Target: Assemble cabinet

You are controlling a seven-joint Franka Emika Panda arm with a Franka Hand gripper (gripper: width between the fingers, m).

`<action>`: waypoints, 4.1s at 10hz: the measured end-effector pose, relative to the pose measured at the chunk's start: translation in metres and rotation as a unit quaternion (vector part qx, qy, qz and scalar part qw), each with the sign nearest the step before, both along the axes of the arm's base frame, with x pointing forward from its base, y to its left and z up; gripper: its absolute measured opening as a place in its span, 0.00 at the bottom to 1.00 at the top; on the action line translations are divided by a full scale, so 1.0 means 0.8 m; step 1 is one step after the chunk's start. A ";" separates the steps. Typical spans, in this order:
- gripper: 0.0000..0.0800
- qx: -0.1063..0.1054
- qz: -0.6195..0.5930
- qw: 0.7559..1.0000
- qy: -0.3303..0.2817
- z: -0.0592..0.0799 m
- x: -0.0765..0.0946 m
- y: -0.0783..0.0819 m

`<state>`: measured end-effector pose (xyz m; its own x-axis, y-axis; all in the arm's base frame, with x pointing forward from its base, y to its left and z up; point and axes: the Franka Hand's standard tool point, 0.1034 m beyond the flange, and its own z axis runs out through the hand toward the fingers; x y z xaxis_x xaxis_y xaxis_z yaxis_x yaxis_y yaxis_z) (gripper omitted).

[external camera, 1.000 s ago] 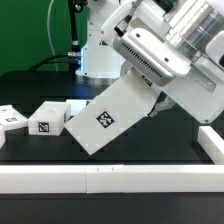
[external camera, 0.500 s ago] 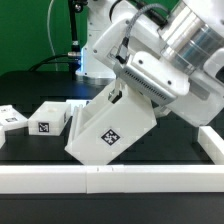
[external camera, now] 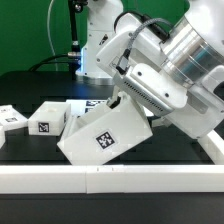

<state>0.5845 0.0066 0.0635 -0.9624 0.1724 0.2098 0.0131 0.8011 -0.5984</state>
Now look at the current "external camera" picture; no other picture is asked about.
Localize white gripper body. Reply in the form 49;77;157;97
96;13;224;139

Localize white cabinet body box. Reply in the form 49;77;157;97
58;94;153;165

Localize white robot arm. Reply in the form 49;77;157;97
79;0;224;139

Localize white cabinet top block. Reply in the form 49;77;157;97
28;101;71;136

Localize white marker sheet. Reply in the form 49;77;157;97
66;99;108;116

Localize white block at left edge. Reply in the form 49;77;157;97
0;126;5;149

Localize black cables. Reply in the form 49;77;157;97
27;50;82;73

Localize white L-shaped fence wall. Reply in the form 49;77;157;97
0;129;224;194

